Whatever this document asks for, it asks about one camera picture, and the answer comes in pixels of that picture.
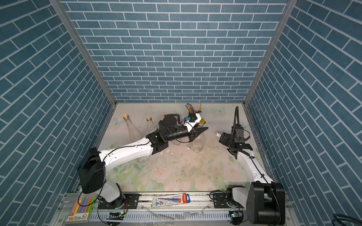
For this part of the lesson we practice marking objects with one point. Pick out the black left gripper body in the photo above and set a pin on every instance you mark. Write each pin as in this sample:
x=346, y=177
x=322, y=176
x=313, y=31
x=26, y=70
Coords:
x=190, y=135

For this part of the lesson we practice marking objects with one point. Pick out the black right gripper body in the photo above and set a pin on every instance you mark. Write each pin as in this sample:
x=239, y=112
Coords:
x=226, y=140

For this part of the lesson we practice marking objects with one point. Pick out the tall gold-capped glass bottle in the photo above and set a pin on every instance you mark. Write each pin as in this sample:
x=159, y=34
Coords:
x=198, y=143

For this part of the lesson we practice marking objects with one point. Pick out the short corked glass bottle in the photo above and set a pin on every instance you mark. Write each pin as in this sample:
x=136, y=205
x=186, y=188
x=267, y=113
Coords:
x=151, y=127

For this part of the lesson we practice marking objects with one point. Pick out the clear glass bottle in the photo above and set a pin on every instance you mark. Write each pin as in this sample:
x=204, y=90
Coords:
x=134, y=133

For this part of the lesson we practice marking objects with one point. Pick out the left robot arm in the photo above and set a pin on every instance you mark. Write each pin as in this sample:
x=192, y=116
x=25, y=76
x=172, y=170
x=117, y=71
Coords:
x=95, y=164

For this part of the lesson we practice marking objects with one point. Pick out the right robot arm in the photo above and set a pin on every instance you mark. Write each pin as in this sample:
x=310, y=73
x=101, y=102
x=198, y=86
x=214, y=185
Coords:
x=254, y=180

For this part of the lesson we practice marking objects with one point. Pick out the pens in bucket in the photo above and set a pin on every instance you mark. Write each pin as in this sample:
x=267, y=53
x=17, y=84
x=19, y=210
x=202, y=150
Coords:
x=191, y=109

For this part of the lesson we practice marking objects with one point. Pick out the coloured highlighter pack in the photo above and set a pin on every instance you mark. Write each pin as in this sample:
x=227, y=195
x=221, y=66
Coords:
x=81, y=210

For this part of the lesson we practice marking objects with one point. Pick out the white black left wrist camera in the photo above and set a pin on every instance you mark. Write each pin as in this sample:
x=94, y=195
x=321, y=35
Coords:
x=192, y=120

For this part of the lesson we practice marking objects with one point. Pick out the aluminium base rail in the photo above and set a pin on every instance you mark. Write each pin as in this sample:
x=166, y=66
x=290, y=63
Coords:
x=172, y=209

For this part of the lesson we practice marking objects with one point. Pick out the aluminium corner post right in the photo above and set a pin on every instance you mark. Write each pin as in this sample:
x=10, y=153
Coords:
x=271, y=47

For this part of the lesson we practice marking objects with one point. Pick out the aluminium corner post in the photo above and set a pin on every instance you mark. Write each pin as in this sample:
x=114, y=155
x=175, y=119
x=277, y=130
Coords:
x=271, y=47
x=66, y=21

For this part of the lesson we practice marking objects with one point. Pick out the aluminium corner post left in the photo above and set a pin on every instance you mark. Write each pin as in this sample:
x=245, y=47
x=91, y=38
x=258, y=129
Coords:
x=66, y=21

